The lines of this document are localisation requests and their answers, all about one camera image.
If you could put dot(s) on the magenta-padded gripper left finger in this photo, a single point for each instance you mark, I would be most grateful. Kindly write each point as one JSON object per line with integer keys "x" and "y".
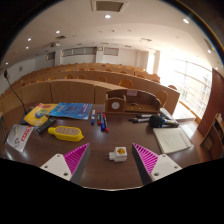
{"x": 78, "y": 159}

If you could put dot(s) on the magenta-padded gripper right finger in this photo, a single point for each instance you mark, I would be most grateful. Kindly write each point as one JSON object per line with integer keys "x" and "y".
{"x": 146, "y": 160}

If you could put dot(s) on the white block charger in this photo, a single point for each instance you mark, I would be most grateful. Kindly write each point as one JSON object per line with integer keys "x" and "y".
{"x": 119, "y": 155}

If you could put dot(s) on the white paper pad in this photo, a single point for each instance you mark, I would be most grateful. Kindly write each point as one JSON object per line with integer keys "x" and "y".
{"x": 172, "y": 140}

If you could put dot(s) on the black handheld microphone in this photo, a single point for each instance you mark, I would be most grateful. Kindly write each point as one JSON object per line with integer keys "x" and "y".
{"x": 156, "y": 121}

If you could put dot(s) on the black pens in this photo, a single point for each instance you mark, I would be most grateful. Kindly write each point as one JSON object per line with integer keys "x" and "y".
{"x": 140, "y": 118}

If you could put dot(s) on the blue marker pen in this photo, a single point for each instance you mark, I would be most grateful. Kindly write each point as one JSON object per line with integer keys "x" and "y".
{"x": 93, "y": 117}
{"x": 102, "y": 123}

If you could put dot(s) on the red marker pen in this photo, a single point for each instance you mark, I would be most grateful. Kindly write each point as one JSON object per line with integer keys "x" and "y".
{"x": 106, "y": 124}
{"x": 98, "y": 117}

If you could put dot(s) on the black remote control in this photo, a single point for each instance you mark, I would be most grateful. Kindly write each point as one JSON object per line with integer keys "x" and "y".
{"x": 46, "y": 125}

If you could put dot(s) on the blue booklet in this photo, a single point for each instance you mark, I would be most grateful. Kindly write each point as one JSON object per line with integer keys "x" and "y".
{"x": 71, "y": 110}

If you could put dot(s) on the grey flat device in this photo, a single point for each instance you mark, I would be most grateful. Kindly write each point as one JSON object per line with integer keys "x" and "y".
{"x": 166, "y": 114}

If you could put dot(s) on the wooden desk organizer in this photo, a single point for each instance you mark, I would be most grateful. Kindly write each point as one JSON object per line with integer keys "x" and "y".
{"x": 140, "y": 105}

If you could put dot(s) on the yellow book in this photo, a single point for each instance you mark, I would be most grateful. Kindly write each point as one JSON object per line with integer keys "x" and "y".
{"x": 33, "y": 116}

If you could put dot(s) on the white printed paper sheet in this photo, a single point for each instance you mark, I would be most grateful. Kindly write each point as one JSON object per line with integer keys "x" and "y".
{"x": 18, "y": 138}

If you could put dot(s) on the wooden lecture bench rows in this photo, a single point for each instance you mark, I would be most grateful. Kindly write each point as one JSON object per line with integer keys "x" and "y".
{"x": 71, "y": 93}

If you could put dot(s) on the wooden shelf unit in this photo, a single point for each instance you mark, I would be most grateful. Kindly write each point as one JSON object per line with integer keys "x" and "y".
{"x": 215, "y": 136}

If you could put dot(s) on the wooden chairs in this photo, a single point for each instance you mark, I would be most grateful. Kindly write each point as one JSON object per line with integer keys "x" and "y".
{"x": 126, "y": 83}

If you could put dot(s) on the black gooseneck microphone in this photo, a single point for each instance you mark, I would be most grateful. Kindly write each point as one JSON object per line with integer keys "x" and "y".
{"x": 5, "y": 74}

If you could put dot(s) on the small dark ceiling vent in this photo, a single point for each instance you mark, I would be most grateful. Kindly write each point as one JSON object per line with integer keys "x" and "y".
{"x": 209, "y": 45}

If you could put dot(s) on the round ceiling lights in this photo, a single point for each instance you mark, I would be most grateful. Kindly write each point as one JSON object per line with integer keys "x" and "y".
{"x": 107, "y": 16}

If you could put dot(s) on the large square ceiling vent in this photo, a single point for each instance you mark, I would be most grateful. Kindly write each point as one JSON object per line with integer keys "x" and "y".
{"x": 109, "y": 5}

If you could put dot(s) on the black metal frame stand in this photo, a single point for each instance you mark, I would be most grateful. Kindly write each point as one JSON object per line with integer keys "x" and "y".
{"x": 2, "y": 130}

